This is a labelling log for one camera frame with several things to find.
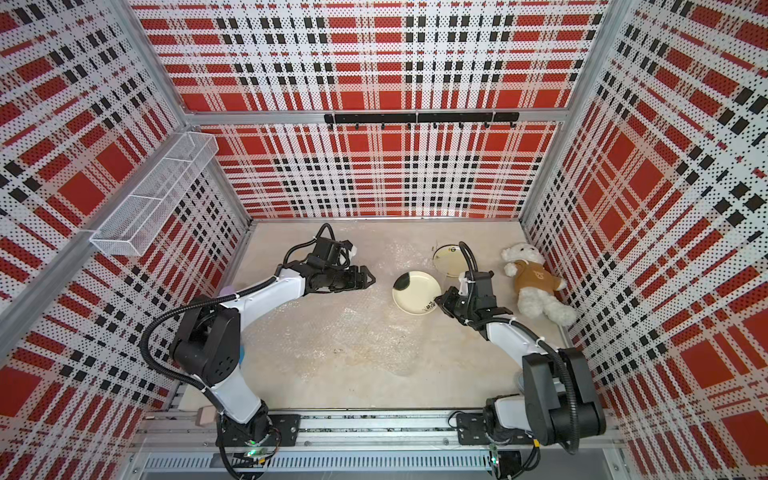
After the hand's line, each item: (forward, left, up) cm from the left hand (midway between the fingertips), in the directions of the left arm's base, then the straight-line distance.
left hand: (369, 280), depth 90 cm
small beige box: (-35, +40, -8) cm, 54 cm away
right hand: (-5, -21, -2) cm, 22 cm away
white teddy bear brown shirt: (+1, -53, -5) cm, 53 cm away
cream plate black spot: (-2, -14, -3) cm, 14 cm away
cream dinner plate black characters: (+17, -28, -13) cm, 35 cm away
